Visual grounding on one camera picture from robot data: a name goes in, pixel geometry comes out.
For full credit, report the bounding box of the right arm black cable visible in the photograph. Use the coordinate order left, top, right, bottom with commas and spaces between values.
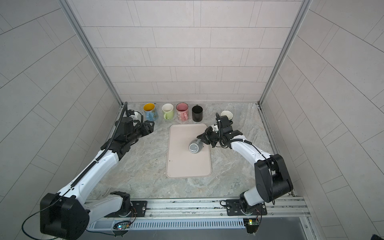
214, 112, 277, 206

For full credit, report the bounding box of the grey mug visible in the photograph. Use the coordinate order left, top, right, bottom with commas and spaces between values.
189, 139, 204, 154

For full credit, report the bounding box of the aluminium mounting rail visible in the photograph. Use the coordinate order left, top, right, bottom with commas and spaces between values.
67, 195, 310, 224

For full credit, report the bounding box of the pink mug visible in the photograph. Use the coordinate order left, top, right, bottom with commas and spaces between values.
176, 103, 189, 122

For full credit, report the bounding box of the beige rectangular tray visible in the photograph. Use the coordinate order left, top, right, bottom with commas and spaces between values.
166, 124, 212, 179

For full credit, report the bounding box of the blue butterfly mug yellow inside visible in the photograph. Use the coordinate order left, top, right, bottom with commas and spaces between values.
143, 103, 158, 122

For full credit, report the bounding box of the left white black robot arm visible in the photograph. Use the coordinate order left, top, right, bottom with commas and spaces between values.
40, 116, 155, 240

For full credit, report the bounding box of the left controller circuit board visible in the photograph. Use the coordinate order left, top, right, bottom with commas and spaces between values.
113, 221, 132, 238

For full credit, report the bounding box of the right controller circuit board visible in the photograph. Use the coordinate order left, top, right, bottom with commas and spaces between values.
243, 219, 261, 234

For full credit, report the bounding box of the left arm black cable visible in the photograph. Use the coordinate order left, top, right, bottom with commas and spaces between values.
20, 101, 145, 240

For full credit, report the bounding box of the black mug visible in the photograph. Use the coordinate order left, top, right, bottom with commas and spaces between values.
192, 105, 203, 122

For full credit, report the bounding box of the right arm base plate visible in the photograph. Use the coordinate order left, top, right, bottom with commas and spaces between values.
225, 199, 268, 216

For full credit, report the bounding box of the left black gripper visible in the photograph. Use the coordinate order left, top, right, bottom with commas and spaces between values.
125, 120, 156, 146

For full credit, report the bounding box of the controller circuit board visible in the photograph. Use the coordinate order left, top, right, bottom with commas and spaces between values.
243, 219, 261, 234
113, 221, 132, 238

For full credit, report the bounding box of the dark green mug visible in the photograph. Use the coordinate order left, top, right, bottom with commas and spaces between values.
221, 111, 234, 120

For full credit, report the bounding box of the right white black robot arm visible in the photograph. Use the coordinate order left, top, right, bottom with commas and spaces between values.
189, 114, 294, 215

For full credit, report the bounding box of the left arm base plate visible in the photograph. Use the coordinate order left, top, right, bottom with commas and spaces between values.
105, 201, 148, 218

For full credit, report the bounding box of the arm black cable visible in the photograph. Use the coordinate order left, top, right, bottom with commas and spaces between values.
214, 112, 277, 206
20, 101, 145, 240

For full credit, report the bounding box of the light green mug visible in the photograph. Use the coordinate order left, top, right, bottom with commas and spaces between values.
162, 103, 174, 120

